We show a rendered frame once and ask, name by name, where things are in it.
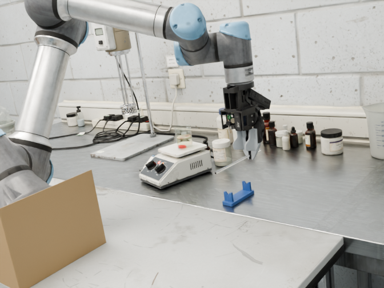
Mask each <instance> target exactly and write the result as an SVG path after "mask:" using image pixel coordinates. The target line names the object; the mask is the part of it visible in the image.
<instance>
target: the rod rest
mask: <svg viewBox="0 0 384 288"><path fill-rule="evenodd" d="M242 187H243V189H242V190H241V191H239V192H237V193H235V194H234V195H233V193H232V192H230V193H229V194H228V193H227V191H224V192H223V193H224V198H225V200H224V201H222V203H223V205H225V206H230V207H233V206H235V205H236V204H238V203H240V202H241V201H243V200H244V199H246V198H248V197H249V196H251V195H253V194H254V190H252V189H251V182H248V183H246V182H245V181H242Z"/></svg>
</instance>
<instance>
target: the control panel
mask: <svg viewBox="0 0 384 288"><path fill-rule="evenodd" d="M151 161H154V162H155V163H156V164H157V165H156V167H157V166H158V165H159V164H160V163H162V162H163V164H164V165H165V166H166V169H165V171H164V172H162V173H160V174H158V173H157V172H156V171H155V170H154V169H155V168H156V167H155V168H153V169H152V170H148V169H147V167H145V168H144V169H143V170H142V171H141V172H140V173H141V174H143V175H146V176H148V177H150V178H153V179H156V180H160V179H161V178H162V177H163V176H164V175H165V173H166V172H167V171H168V170H169V169H170V168H171V167H172V165H173V164H174V163H172V162H169V161H166V160H164V159H160V158H157V157H154V158H153V159H152V160H151ZM158 162H160V163H158Z"/></svg>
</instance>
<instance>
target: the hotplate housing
mask: <svg viewBox="0 0 384 288"><path fill-rule="evenodd" d="M155 157H157V158H160V159H164V160H166V161H169V162H172V163H174V164H173V165H172V167H171V168H170V169H169V170H168V171H167V172H166V173H165V175H164V176H163V177H162V178H161V179H160V180H156V179H153V178H150V177H148V176H146V175H143V174H141V173H140V174H139V177H140V179H141V181H143V182H146V183H148V184H150V185H152V186H155V187H157V188H159V189H163V188H166V187H168V186H171V185H174V184H176V183H179V182H182V181H185V180H187V179H190V178H192V177H195V176H198V175H201V174H203V173H206V172H208V171H211V170H212V169H211V168H212V164H211V155H210V151H208V150H205V149H203V150H200V151H196V152H194V153H191V154H188V155H184V156H182V157H178V158H177V157H172V156H170V155H167V154H163V153H160V154H157V155H156V156H155Z"/></svg>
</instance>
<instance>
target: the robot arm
mask: <svg viewBox="0 0 384 288"><path fill-rule="evenodd" d="M24 4H25V9H26V12H27V14H28V16H29V17H30V18H31V19H32V20H33V21H34V22H35V23H36V24H37V29H36V31H35V36H34V42H35V43H36V45H37V46H38V48H37V52H36V55H35V59H34V63H33V67H32V70H31V74H30V78H29V82H28V85H27V89H26V92H25V97H24V100H23V104H22V107H21V112H20V115H19V118H18V123H17V126H16V130H15V132H14V133H13V134H11V135H10V136H8V137H7V136H6V133H4V132H3V131H2V130H1V129H0V208H2V207H4V206H7V205H9V204H11V203H13V202H16V201H18V200H20V199H23V198H26V197H28V196H30V195H32V194H35V193H37V192H39V191H42V190H44V189H46V188H49V187H51V185H49V183H50V182H51V180H52V178H53V174H54V167H53V164H52V162H51V160H50V156H51V152H52V149H53V147H52V145H51V144H50V142H49V136H50V132H51V128H52V125H53V120H54V116H55V112H56V109H57V104H58V100H59V96H60V93H61V88H62V84H63V80H64V77H65V73H66V69H67V64H68V61H69V57H70V56H71V55H73V54H75V53H76V52H77V49H78V47H80V45H81V44H83V43H84V42H85V40H86V38H87V36H88V34H89V23H88V22H91V23H96V24H99V25H104V26H109V27H114V28H118V29H122V30H127V31H132V32H135V33H140V34H144V35H149V36H153V37H158V38H162V39H167V40H171V41H174V55H175V59H176V62H177V64H178V65H179V66H194V65H201V64H207V63H216V62H223V66H224V74H225V82H226V83H227V87H224V88H223V97H224V103H225V109H222V110H220V112H221V121H222V129H225V128H228V127H229V129H235V130H236V132H237V138H236V139H235V141H234V142H233V149H235V150H243V152H244V154H245V155H246V156H247V155H249V154H251V156H250V157H248V159H252V160H253V159H254V158H255V156H256V155H257V153H258V150H259V148H260V145H261V142H262V139H263V135H264V132H265V124H264V121H263V116H262V115H261V111H260V110H265V109H270V104H271V100H269V99H267V98H266V97H264V96H263V95H261V94H260V93H258V92H256V91H255V90H253V89H251V88H252V87H254V81H253V80H254V69H253V56H252V49H251V36H250V28H249V24H248V23H247V22H246V21H238V22H229V23H223V24H221V25H220V26H219V32H216V33H208V31H207V27H206V20H205V18H204V16H203V14H202V12H201V10H200V8H199V7H198V6H196V5H195V4H192V3H182V4H179V5H177V6H176V7H171V6H166V5H161V4H158V3H152V2H148V1H142V0H24ZM224 114H226V124H223V115H224ZM252 127H253V128H252Z"/></svg>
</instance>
